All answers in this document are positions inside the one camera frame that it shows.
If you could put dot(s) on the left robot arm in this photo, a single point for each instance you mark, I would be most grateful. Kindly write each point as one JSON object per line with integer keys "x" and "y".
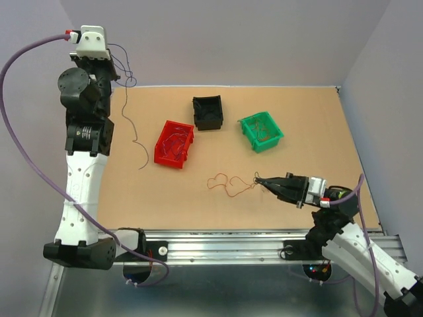
{"x": 85, "y": 92}

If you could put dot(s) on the green plastic bin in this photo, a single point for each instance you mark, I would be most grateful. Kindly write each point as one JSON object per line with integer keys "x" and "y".
{"x": 261, "y": 130}

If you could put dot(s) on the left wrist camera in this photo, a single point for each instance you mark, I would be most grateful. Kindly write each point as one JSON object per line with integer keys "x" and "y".
{"x": 90, "y": 41}

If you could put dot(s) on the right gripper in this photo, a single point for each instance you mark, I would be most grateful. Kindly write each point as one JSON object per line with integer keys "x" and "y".
{"x": 291, "y": 188}

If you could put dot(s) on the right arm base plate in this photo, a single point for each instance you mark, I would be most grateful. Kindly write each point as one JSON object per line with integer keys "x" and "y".
{"x": 306, "y": 250}

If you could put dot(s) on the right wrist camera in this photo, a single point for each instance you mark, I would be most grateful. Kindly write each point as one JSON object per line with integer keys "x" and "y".
{"x": 315, "y": 193}

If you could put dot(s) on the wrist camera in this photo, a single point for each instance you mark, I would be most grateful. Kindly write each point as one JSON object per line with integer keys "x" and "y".
{"x": 90, "y": 41}
{"x": 315, "y": 193}

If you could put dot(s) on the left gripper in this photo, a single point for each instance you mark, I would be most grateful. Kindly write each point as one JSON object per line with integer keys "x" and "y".
{"x": 108, "y": 63}

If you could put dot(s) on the aluminium left side rail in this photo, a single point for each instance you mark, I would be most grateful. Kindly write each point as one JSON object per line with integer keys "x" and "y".
{"x": 59, "y": 280}

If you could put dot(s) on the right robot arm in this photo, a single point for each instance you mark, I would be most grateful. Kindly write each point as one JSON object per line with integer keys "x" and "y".
{"x": 336, "y": 237}

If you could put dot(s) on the red plastic bin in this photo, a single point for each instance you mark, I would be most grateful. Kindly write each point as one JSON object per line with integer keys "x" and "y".
{"x": 171, "y": 148}

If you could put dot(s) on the black plastic bin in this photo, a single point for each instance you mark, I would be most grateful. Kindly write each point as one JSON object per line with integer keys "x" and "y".
{"x": 208, "y": 113}

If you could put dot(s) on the aluminium front rail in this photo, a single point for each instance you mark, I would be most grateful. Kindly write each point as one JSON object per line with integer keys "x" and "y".
{"x": 210, "y": 247}

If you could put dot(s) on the aluminium rail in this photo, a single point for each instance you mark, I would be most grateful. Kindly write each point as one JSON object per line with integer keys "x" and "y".
{"x": 210, "y": 247}
{"x": 59, "y": 280}

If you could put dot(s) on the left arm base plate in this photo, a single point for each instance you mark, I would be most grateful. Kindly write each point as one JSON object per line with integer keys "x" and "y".
{"x": 154, "y": 249}

